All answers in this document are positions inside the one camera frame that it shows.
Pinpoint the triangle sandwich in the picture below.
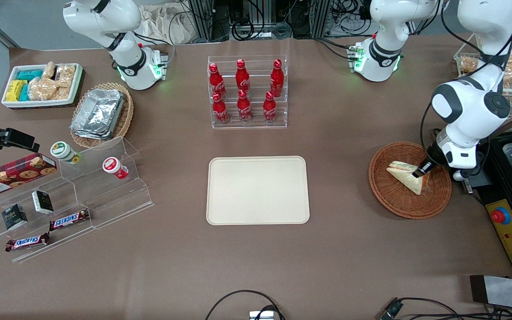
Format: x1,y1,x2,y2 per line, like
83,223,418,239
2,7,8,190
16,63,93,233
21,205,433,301
386,161,431,196

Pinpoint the round brown wicker basket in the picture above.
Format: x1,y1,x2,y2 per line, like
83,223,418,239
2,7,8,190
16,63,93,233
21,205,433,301
368,141,452,220

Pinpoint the oval light wicker basket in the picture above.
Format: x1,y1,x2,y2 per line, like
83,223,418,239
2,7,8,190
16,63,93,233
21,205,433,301
69,82,134,149

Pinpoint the cream plastic tray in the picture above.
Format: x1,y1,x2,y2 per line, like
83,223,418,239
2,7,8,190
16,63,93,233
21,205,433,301
206,156,311,225

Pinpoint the red tartan cookie box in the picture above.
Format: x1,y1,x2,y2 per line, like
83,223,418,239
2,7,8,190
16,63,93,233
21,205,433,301
0,152,57,199

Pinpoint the green lid white cup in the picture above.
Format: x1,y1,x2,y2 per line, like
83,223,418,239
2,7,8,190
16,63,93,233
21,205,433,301
50,141,82,165

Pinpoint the yellow snack pack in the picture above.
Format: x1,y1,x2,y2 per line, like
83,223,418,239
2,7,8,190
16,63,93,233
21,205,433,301
6,80,28,102

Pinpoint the black machine with yellow panel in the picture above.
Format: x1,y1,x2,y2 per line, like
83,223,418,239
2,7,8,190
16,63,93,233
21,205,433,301
460,113,512,280

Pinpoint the small black white box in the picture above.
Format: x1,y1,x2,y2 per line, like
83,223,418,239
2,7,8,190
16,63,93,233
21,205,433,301
32,190,54,215

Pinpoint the white rectangular snack bin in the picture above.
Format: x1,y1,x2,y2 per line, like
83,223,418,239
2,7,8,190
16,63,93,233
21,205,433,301
1,63,84,109

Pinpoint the stack of foil trays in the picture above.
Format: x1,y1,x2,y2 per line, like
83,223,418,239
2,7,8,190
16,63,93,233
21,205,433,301
70,89,126,140

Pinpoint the brown Snickers bar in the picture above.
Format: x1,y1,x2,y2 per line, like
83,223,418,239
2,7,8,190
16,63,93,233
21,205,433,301
49,208,91,232
5,232,51,252

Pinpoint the red lid white cup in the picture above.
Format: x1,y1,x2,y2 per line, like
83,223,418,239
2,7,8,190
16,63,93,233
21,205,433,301
102,157,129,180

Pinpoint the clear acrylic step stand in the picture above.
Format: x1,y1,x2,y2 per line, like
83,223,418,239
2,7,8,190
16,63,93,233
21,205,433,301
0,137,155,264

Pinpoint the grey flat strip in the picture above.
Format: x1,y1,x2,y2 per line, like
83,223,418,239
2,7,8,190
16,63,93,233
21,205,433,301
469,275,512,312

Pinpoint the red cola bottle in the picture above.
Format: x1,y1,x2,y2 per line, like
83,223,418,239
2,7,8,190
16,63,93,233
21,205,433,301
270,59,284,97
212,92,229,124
236,59,251,94
208,63,227,99
237,89,252,123
263,91,277,123

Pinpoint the clear acrylic bottle rack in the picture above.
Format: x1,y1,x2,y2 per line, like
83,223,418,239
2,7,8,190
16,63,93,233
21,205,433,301
207,55,288,129

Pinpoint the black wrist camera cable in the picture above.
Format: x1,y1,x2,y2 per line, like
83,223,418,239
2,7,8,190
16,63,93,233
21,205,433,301
420,0,512,166

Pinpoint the black cable with connector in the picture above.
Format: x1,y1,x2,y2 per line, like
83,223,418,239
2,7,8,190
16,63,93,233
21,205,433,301
380,297,512,320

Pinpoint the aluminium frame post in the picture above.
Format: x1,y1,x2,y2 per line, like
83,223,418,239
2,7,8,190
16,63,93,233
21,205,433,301
186,0,216,43
311,0,332,39

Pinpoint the black looped cable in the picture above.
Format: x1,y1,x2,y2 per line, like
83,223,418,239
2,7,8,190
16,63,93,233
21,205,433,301
205,290,285,320

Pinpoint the black coiled cable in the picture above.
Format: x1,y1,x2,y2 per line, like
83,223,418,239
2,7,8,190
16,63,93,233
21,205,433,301
231,18,255,41

